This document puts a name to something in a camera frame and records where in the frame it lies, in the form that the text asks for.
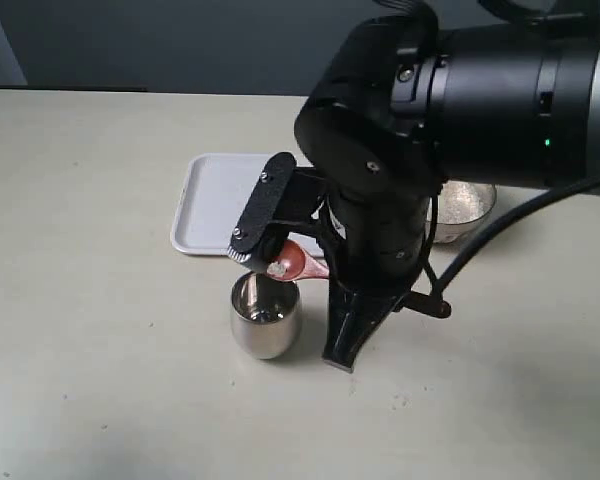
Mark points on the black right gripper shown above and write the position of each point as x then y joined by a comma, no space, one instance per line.
371,130

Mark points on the dark red wooden spoon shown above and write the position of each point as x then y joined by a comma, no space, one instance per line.
294,263

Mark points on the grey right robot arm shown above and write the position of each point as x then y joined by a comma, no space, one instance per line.
520,107

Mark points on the stainless steel cup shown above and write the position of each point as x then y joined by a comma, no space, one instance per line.
265,316

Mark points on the steel bowl of rice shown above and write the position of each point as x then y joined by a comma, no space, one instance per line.
462,208

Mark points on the white rectangular plastic tray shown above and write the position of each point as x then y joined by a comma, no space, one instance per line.
216,190

